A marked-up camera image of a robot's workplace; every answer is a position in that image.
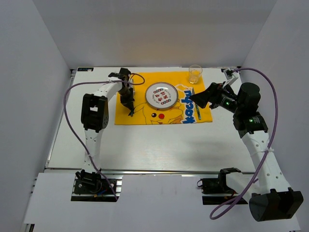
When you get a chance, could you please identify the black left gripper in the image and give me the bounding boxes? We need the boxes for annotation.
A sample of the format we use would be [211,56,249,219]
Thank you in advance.
[118,87,135,110]

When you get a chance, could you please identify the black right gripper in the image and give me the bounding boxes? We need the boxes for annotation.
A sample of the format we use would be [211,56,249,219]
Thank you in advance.
[189,81,243,114]

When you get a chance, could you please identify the metal fork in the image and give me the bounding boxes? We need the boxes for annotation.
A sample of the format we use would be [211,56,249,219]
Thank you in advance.
[129,77,135,117]

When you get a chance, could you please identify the metal knife teal handle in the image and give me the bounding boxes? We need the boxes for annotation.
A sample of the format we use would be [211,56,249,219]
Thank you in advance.
[192,88,201,121]

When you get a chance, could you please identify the yellow Pikachu cloth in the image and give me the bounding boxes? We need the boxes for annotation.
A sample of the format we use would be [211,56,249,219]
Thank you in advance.
[114,72,212,125]

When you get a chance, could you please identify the clear drinking glass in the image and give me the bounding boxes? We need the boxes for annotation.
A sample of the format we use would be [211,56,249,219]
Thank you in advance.
[189,65,203,84]

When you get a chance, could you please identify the round printed plate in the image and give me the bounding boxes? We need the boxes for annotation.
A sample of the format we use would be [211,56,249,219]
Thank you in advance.
[145,82,178,109]

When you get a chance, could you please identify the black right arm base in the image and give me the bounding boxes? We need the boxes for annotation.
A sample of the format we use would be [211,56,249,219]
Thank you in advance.
[197,178,238,205]

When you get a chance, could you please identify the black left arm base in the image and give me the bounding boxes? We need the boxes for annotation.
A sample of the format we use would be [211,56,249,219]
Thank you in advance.
[71,170,122,203]

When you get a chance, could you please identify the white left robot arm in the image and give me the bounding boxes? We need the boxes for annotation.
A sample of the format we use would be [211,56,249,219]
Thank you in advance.
[81,68,134,173]

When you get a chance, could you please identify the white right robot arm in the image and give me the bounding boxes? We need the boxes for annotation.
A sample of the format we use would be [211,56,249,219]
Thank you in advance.
[190,68,304,222]

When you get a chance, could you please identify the black left table logo sticker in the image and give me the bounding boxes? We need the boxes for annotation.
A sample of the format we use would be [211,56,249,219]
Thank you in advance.
[77,67,94,72]

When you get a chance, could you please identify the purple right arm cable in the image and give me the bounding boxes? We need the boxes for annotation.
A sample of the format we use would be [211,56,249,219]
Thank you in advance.
[209,67,279,220]

